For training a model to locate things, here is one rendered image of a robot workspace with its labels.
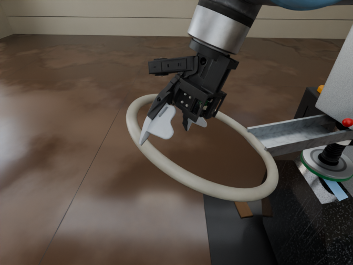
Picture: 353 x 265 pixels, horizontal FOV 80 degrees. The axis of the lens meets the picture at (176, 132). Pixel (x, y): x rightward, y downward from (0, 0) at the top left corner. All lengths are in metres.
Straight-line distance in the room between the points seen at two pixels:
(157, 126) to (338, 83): 0.78
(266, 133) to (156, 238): 1.22
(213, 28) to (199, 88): 0.09
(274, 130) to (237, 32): 0.62
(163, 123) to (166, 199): 1.62
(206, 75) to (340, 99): 0.72
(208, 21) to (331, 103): 0.77
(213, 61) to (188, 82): 0.05
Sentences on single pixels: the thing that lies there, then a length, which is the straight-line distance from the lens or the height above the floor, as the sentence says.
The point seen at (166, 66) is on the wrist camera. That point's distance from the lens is 0.41.
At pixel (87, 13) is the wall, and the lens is 7.50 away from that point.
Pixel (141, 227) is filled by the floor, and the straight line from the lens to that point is 1.85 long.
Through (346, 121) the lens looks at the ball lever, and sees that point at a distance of 0.93.
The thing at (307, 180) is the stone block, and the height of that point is 0.76.
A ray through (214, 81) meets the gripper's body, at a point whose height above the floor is 1.47.
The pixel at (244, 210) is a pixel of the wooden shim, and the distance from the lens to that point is 1.95.
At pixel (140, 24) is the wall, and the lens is 7.07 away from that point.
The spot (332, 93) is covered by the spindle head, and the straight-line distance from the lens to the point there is 1.02.
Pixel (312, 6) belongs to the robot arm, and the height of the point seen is 1.59.
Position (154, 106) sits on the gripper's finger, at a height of 1.42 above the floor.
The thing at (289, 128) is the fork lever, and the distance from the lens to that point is 0.96.
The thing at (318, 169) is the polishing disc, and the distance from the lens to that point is 1.16.
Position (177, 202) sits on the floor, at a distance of 1.94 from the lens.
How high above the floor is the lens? 1.61
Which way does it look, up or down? 38 degrees down
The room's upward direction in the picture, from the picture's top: straight up
